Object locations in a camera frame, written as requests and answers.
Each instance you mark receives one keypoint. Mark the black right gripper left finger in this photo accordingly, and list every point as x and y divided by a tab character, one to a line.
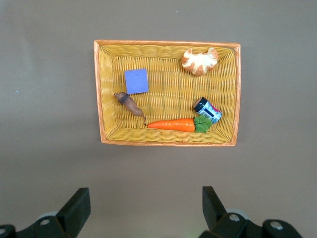
76	210

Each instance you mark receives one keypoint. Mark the yellow wicker tray orange rim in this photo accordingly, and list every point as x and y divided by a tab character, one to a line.
171	94

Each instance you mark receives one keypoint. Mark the toy croissant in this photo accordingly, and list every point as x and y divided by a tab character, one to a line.
200	63

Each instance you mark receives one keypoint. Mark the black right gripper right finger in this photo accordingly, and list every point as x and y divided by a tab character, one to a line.
213	208

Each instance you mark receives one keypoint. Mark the brown toy root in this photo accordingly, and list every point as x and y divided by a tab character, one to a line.
130	104

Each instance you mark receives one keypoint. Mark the brown table cover sheet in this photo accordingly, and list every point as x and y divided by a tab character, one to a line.
49	161

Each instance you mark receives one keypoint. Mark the purple cube block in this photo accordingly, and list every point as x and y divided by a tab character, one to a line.
136	81

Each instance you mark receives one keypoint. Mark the orange toy carrot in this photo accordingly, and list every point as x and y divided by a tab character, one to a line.
173	125

